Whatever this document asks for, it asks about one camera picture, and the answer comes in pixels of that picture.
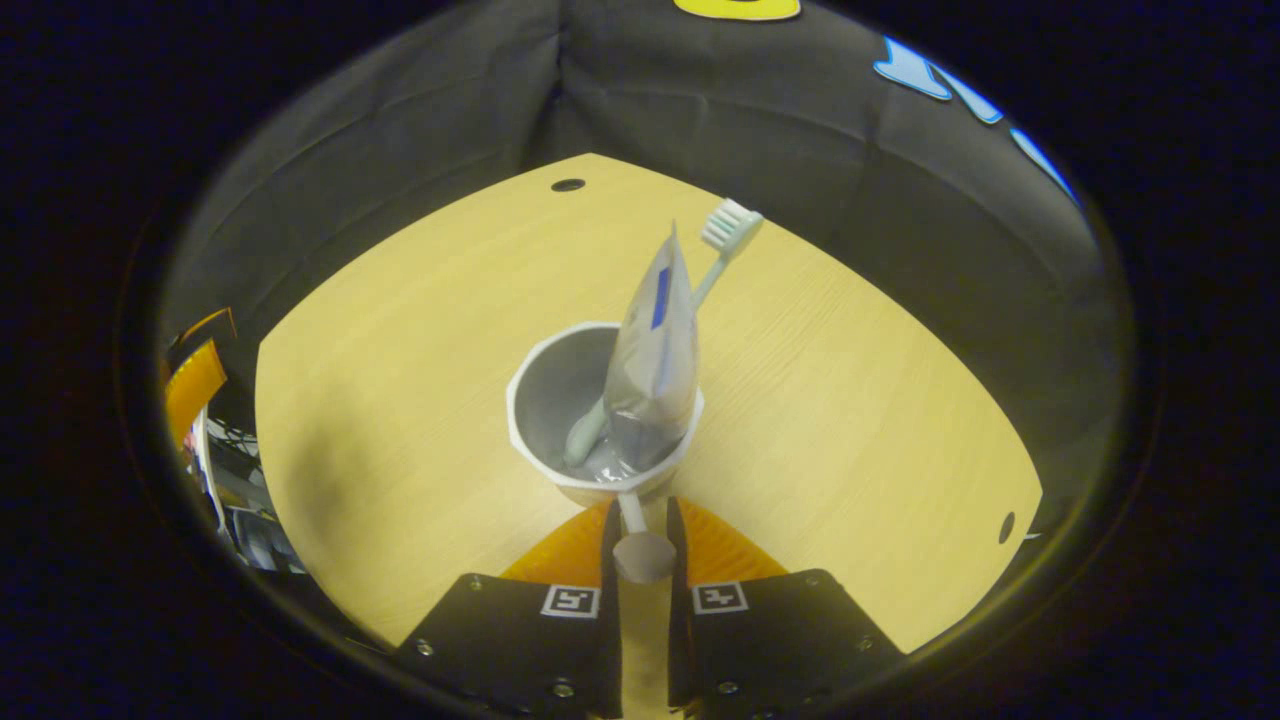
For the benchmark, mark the black desk grommet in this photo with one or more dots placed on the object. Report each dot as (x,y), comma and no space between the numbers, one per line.
(567,185)
(1006,527)

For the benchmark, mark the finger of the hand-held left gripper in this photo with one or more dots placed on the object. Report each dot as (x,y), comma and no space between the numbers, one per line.
(192,390)
(205,328)

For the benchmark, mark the white cup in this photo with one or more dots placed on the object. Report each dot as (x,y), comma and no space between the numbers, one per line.
(550,400)

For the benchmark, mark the black backdrop cloth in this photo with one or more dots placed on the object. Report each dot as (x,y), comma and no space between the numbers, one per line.
(400,110)

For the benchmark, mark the white toothbrush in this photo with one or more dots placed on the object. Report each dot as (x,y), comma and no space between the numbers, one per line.
(730,232)

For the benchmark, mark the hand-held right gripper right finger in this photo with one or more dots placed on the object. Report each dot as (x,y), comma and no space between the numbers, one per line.
(677,640)

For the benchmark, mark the white toothpaste tube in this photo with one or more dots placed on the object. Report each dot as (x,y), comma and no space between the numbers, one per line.
(655,370)

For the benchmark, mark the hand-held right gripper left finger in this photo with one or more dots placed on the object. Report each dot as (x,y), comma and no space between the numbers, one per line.
(610,650)

